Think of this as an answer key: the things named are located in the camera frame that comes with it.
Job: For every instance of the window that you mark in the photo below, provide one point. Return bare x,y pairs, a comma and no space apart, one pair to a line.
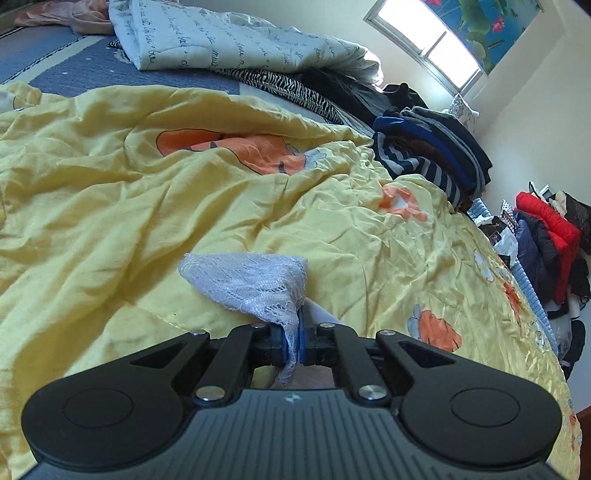
429,41

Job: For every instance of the floral pillow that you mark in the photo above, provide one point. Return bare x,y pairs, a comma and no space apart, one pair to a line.
464,108

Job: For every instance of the pink cloth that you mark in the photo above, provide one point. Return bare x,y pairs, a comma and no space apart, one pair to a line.
64,16

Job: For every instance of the black cloth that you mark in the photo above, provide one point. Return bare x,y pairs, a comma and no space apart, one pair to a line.
355,92

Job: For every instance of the white script-print quilt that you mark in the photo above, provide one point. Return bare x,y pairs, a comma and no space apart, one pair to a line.
240,37

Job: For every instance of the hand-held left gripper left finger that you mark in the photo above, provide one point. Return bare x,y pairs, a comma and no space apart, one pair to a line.
277,347

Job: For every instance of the blue knit blanket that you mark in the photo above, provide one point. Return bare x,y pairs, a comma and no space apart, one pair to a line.
531,286

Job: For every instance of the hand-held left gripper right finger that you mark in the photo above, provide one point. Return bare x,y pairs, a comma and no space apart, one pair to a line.
319,346

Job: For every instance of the navy padded jacket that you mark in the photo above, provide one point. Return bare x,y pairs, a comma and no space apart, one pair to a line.
531,249

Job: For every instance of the yellow printed blanket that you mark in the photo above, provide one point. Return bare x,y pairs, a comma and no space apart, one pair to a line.
138,194

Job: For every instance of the stack of folded dark clothes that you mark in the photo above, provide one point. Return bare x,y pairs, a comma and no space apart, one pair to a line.
429,147

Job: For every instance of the red jacket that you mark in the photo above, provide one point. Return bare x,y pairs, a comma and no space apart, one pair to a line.
551,221

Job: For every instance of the blue bed sheet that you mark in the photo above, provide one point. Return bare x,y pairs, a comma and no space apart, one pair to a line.
69,64

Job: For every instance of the flower print window blind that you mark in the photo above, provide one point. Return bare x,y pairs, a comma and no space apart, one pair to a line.
485,27

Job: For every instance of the white plastic bag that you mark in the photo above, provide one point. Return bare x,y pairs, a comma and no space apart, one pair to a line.
508,242

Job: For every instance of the zebra striped cloth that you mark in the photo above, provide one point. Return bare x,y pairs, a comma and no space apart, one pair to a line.
281,85

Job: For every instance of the lavender shirt with lace sleeves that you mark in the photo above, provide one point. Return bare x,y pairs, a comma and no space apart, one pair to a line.
244,282

